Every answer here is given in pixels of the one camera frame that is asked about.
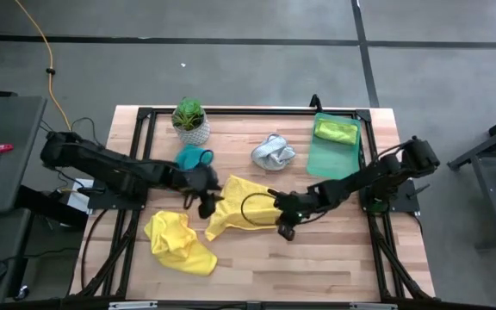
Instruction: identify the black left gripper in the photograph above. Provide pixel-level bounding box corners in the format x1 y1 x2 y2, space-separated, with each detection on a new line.
175 163 226 220

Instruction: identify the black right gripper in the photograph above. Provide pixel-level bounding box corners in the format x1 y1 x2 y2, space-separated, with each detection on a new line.
267 189 318 242

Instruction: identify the yellow microfiber towel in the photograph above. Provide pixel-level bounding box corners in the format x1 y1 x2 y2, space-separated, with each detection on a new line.
143 209 219 277
204 174 290 242

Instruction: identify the grey microfiber towel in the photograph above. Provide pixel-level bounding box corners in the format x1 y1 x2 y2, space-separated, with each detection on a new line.
251 132 296 172

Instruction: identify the lime green microfiber towel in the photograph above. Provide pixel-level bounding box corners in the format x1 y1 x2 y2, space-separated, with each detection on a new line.
313 118 360 146

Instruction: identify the teal microfiber towel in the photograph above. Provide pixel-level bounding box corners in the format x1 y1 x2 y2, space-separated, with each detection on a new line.
174 144 214 171

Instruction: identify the translucent teal plastic bin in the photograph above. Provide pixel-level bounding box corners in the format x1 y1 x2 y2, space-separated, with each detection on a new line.
306 111 363 181

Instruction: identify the succulent in patterned white pot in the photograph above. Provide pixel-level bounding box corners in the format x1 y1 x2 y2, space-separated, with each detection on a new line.
170 96 211 146

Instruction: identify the white paper sheet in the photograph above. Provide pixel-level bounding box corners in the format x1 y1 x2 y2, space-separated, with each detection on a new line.
65 177 95 215

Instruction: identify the black desk base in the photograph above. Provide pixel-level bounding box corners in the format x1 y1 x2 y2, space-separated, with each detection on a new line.
13 184 90 301

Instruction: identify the dark grey desk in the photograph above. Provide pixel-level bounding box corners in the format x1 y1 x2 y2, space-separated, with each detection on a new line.
0 95 48 216

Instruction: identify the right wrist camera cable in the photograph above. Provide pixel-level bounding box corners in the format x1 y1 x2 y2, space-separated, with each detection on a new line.
240 192 279 227

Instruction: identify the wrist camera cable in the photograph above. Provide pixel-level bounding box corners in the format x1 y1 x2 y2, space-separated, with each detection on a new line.
240 192 279 227
183 148 214 212

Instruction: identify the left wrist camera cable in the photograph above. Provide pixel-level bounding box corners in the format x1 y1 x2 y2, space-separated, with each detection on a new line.
183 148 214 212

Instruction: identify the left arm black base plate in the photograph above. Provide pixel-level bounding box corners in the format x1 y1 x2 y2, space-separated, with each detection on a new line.
77 174 151 211

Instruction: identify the black clamp handle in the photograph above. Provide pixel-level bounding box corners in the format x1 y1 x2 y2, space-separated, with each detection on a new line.
77 185 108 195
406 183 431 200

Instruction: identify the silver bracket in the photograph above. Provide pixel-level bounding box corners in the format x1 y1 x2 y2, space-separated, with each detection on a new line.
349 302 399 310
108 301 158 310

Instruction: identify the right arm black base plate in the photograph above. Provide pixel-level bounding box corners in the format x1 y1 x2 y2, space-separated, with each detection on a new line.
357 178 421 214

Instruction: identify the black power cable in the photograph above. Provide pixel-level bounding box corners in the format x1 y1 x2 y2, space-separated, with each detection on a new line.
79 208 108 290

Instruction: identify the thin black floor cable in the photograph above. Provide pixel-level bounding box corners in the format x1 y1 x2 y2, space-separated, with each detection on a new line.
39 116 99 190

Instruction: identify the orange extension cable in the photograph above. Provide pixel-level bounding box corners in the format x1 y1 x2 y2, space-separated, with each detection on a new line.
14 0 73 133

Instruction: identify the red-handled hex key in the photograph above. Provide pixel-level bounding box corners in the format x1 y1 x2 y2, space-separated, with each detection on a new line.
0 143 16 178

